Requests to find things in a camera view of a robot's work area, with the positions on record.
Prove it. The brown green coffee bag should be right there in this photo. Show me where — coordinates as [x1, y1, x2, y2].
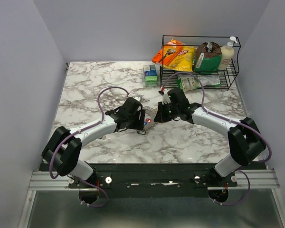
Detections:
[194, 41, 222, 74]

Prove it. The black key tag with key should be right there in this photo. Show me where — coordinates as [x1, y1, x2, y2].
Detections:
[99, 135, 111, 140]

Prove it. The black mounting base rail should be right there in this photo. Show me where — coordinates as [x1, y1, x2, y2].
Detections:
[39, 162, 269, 199]

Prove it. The green white snack bag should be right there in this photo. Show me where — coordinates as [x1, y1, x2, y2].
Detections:
[177, 74, 221, 92]

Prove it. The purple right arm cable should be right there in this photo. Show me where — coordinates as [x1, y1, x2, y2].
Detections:
[159, 72, 273, 206]

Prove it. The cream lotion pump bottle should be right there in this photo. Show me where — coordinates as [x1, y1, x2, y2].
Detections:
[218, 36, 238, 70]

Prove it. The yellow chips bag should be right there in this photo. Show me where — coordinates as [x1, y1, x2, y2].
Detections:
[167, 46, 196, 72]

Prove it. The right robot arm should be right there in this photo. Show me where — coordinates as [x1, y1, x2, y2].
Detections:
[154, 88, 267, 186]

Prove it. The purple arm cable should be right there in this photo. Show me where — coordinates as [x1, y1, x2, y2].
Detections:
[159, 72, 273, 206]
[49, 85, 131, 208]

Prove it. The green sponge pack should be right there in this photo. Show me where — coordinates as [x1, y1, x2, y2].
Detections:
[143, 65, 158, 86]

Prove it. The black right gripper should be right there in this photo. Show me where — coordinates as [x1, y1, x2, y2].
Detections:
[153, 101, 180, 123]

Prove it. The aluminium frame rail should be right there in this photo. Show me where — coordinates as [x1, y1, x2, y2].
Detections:
[28, 170, 280, 191]

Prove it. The orange razor package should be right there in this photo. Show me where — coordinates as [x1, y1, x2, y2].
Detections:
[152, 39, 184, 69]

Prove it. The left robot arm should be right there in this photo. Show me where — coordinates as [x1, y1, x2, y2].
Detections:
[41, 97, 145, 188]

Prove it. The black wire rack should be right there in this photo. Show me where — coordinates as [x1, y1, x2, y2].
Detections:
[152, 35, 241, 90]

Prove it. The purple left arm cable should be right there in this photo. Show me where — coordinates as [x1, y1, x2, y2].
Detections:
[49, 85, 131, 208]

